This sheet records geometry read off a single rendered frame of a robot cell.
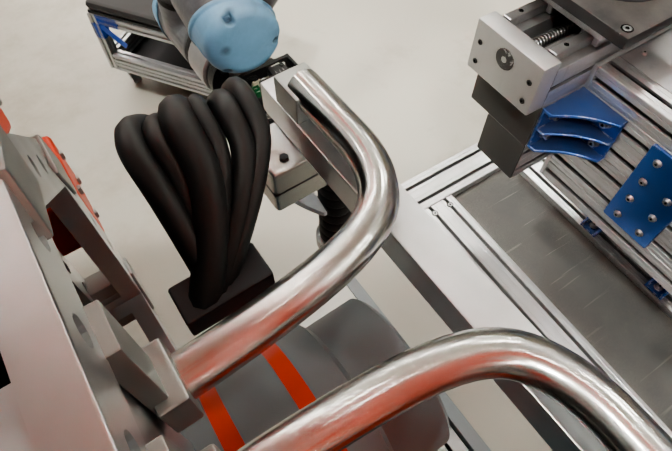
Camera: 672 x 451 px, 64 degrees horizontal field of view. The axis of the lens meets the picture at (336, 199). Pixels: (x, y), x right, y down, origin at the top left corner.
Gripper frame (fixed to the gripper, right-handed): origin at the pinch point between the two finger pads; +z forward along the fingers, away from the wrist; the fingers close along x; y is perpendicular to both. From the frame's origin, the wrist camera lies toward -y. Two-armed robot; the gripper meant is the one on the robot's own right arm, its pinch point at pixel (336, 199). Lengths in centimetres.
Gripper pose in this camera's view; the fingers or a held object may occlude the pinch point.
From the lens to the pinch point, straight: 53.6
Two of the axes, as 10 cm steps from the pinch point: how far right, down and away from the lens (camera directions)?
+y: 0.0, -5.6, -8.3
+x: 8.2, -4.7, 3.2
